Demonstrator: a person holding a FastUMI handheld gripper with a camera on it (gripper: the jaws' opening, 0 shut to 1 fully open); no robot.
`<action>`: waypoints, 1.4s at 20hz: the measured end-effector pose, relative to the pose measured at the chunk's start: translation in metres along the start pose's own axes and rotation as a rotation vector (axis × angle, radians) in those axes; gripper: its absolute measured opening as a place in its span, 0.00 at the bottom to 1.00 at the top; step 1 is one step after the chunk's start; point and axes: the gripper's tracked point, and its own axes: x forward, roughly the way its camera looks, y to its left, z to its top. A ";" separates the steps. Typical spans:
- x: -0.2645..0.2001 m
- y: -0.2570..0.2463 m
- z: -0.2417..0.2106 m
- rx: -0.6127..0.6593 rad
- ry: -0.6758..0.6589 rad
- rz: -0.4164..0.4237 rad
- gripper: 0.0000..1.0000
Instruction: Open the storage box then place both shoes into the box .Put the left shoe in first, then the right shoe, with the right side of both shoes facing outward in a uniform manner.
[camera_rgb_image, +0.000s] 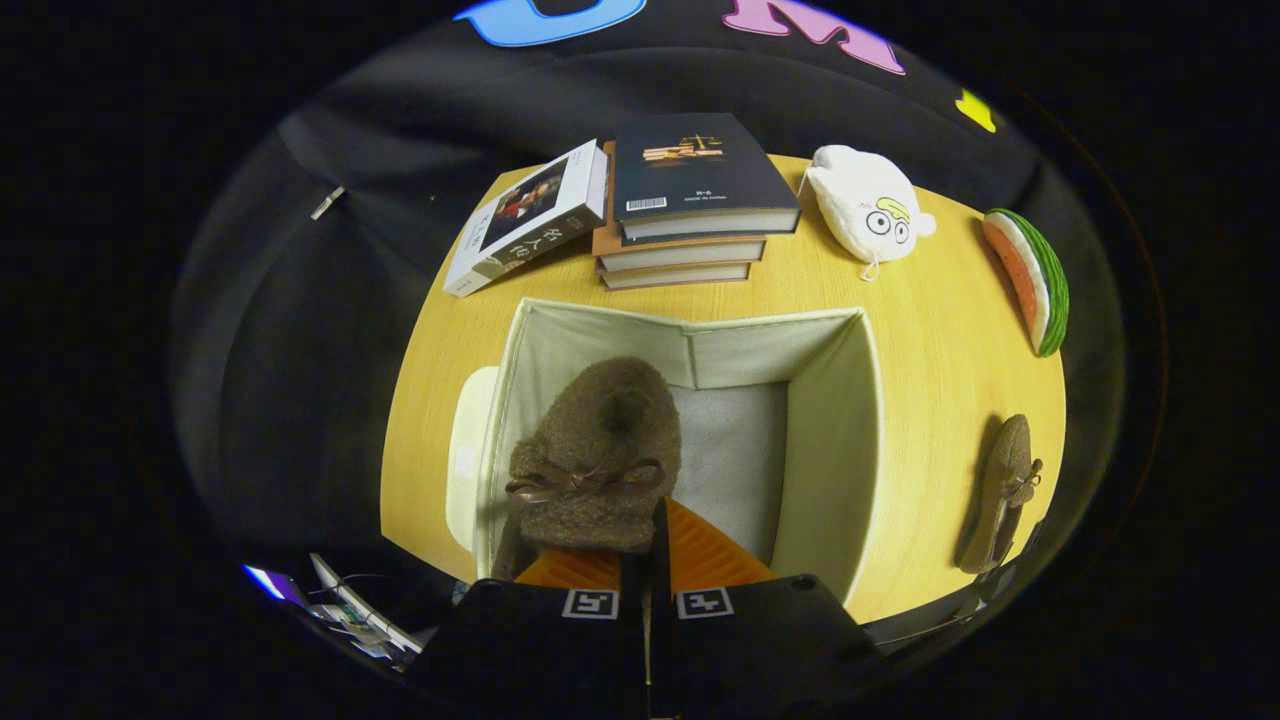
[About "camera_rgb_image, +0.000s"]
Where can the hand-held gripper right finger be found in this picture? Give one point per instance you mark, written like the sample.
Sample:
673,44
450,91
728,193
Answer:
659,560

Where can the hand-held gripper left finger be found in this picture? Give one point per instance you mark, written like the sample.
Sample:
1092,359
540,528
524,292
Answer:
540,650

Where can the brown fuzzy shoe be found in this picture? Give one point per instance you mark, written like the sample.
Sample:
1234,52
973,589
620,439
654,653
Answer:
600,430
1000,480

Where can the grey fabric storage box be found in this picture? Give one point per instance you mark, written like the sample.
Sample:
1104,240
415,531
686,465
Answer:
830,450

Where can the lit computer screen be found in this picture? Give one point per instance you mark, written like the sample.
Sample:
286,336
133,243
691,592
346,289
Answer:
270,583

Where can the white cover book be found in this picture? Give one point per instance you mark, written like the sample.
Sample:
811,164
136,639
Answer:
520,215

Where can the dark blue cover book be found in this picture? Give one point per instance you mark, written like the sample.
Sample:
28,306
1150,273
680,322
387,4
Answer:
690,180

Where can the white plush toy with eyes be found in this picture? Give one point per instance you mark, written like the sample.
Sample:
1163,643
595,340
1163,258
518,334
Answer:
860,200

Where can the watermelon slice plush toy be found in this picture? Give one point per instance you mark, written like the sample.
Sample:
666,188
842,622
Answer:
1030,280

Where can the silver clip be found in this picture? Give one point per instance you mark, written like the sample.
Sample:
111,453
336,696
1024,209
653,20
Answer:
327,203

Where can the dark metal frame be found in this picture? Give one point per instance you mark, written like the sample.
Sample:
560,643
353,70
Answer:
990,600

